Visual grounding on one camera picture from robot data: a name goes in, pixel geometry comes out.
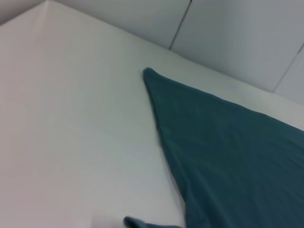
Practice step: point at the teal blue shirt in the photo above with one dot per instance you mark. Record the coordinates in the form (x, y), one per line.
(225, 154)

